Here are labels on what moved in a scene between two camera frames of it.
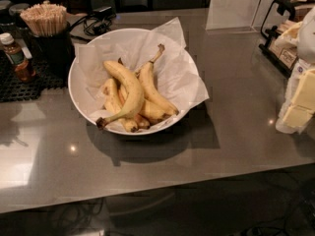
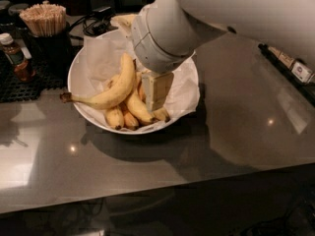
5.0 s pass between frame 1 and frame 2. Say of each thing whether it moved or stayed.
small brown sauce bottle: stayed
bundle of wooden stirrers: stayed
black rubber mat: stayed
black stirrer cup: stayed
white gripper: moved
